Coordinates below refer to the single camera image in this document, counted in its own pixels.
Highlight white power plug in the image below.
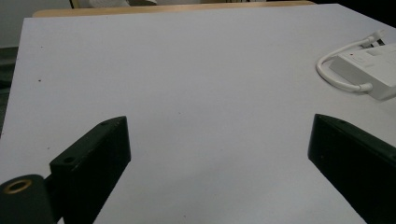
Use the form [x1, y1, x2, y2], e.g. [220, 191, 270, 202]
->
[361, 29, 388, 49]

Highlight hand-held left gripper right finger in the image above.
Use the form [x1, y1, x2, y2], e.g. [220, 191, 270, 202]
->
[307, 113, 396, 224]

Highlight white power cable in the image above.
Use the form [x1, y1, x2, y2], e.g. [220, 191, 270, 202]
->
[316, 35, 375, 93]

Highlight light wooden table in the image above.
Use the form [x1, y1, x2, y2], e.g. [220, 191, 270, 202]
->
[32, 0, 316, 19]

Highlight white power strip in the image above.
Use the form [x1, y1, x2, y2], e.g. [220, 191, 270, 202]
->
[329, 43, 396, 102]

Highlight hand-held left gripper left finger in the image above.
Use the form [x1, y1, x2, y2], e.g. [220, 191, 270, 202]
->
[49, 116, 132, 224]

